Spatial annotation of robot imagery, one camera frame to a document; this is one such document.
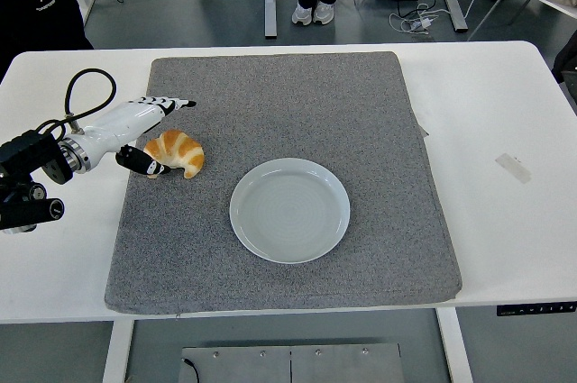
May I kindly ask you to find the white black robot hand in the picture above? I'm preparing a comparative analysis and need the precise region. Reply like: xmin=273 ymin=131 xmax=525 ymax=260
xmin=77 ymin=95 xmax=197 ymax=177

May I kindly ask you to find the golden croissant bread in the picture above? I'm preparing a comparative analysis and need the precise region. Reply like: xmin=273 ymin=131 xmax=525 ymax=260
xmin=142 ymin=129 xmax=206 ymax=180

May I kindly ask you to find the pale grey round plate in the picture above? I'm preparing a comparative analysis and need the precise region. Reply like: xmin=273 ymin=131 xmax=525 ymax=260
xmin=228 ymin=157 xmax=352 ymax=265

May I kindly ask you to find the grey metal plate with screws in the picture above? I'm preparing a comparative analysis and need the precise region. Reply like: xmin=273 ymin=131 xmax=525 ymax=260
xmin=180 ymin=342 xmax=403 ymax=383

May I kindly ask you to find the grey fabric mat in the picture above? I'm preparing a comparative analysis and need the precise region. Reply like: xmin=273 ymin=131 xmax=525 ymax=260
xmin=104 ymin=50 xmax=463 ymax=315

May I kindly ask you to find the white table leg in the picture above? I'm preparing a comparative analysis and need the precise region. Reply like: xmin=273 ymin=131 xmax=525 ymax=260
xmin=101 ymin=320 xmax=136 ymax=383
xmin=435 ymin=307 xmax=475 ymax=383

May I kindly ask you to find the translucent tape piece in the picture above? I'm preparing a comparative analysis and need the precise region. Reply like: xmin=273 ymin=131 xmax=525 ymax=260
xmin=494 ymin=152 xmax=533 ymax=185

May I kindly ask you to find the white chair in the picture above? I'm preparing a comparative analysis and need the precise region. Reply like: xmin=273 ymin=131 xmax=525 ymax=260
xmin=466 ymin=0 xmax=577 ymax=41

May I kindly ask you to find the black fabric object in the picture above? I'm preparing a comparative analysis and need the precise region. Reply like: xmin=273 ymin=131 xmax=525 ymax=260
xmin=552 ymin=30 xmax=577 ymax=85

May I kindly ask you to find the black table control panel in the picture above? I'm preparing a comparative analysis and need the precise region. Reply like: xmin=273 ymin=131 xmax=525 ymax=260
xmin=496 ymin=304 xmax=577 ymax=317

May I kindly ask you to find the thin black cable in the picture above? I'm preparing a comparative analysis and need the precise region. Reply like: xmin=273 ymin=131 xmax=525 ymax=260
xmin=181 ymin=358 xmax=202 ymax=383

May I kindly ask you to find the white charger cable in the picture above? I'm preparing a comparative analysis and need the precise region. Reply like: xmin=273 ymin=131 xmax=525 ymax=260
xmin=389 ymin=3 xmax=452 ymax=35

